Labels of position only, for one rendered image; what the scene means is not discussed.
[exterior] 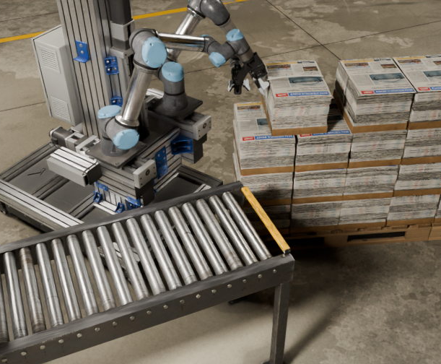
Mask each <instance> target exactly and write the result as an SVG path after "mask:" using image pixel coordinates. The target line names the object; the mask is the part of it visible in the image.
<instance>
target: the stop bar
mask: <svg viewBox="0 0 441 364"><path fill-rule="evenodd" d="M241 191H242V192H243V193H244V195H245V196H246V198H247V199H248V201H249V202H250V204H251V205H252V207H253V208H254V210H255V211H256V213H257V214H258V216H259V217H260V218H261V220H262V221H263V223H264V225H265V226H266V227H267V229H268V231H269V232H270V234H271V235H272V236H273V237H274V239H275V241H276V242H277V243H278V245H279V247H280V248H281V250H282V251H283V252H284V254H285V253H288V252H290V251H291V248H290V247H289V246H288V244H287V242H286V241H285V240H284V238H283V237H282V236H281V234H280V233H279V231H278V230H277V229H276V227H275V225H274V224H273V222H272V221H271V220H270V218H269V217H268V215H267V214H266V213H265V211H264V210H263V208H262V207H261V205H260V204H259V203H258V201H257V200H256V198H255V197H254V195H253V194H252V193H251V191H250V189H249V188H248V187H247V186H244V187H242V188H241Z"/></svg>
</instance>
